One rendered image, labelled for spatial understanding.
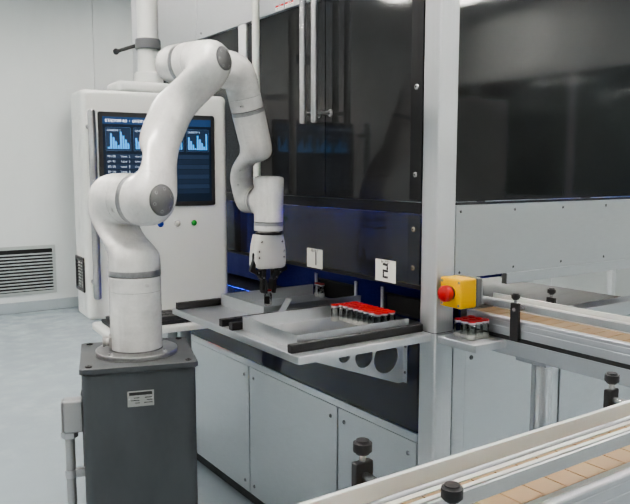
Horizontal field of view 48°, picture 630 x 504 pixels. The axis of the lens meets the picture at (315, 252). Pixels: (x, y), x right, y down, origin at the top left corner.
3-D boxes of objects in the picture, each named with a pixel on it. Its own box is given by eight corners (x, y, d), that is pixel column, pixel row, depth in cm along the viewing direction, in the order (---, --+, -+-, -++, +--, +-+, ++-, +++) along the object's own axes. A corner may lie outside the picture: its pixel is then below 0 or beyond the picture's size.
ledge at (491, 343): (475, 335, 187) (475, 328, 186) (514, 345, 176) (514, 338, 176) (436, 342, 179) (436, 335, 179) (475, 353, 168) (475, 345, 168)
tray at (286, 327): (347, 315, 204) (347, 303, 203) (408, 331, 182) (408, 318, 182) (242, 329, 185) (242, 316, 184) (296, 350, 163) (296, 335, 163)
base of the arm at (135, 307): (95, 365, 158) (92, 282, 156) (95, 345, 176) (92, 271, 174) (181, 358, 164) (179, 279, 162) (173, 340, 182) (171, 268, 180)
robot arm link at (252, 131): (207, 115, 198) (233, 217, 209) (248, 113, 188) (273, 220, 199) (229, 107, 205) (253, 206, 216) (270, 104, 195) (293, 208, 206)
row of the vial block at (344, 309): (342, 318, 198) (342, 302, 197) (383, 330, 183) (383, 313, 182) (335, 319, 196) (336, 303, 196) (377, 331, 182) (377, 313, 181)
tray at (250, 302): (312, 294, 238) (312, 284, 238) (360, 306, 217) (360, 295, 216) (221, 305, 219) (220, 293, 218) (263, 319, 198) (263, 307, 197)
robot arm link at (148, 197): (127, 232, 172) (172, 236, 162) (89, 208, 163) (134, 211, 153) (202, 62, 187) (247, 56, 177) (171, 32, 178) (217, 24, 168)
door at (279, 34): (250, 193, 255) (249, 23, 248) (326, 196, 217) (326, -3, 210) (249, 193, 255) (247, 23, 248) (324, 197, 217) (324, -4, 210)
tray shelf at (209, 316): (304, 297, 242) (304, 292, 242) (453, 337, 185) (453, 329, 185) (172, 313, 215) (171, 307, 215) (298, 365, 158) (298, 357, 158)
